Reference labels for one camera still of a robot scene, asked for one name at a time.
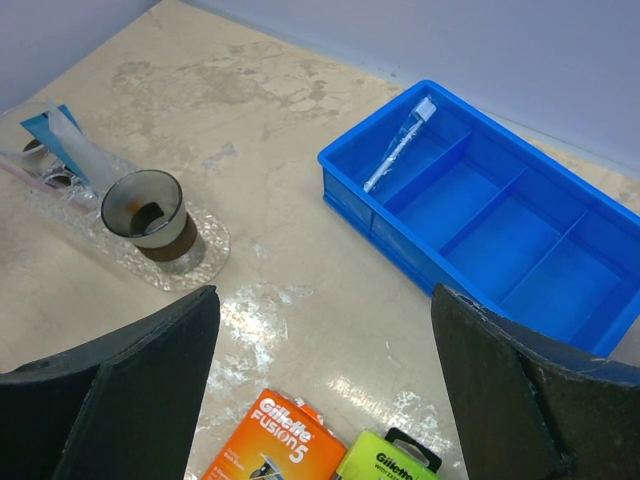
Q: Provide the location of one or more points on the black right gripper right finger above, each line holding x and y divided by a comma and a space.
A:
527, 406

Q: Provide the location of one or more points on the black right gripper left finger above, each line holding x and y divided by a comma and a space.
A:
122, 406

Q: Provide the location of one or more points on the white toothpaste tube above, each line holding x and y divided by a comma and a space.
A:
86, 157

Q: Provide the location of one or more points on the pink toothbrush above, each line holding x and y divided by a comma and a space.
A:
44, 172

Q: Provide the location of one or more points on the light blue toothpaste tube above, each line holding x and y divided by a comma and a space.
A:
38, 127

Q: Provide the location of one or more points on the blue toothbrush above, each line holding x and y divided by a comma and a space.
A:
420, 114

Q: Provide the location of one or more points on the clear textured glass tray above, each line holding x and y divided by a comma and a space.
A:
197, 267

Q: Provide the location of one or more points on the orange Gillette Fusion5 razor box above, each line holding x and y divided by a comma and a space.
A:
279, 438

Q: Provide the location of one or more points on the green black Gillette razor box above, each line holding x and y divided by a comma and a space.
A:
396, 456

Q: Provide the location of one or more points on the blue plastic divided bin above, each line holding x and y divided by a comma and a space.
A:
471, 205

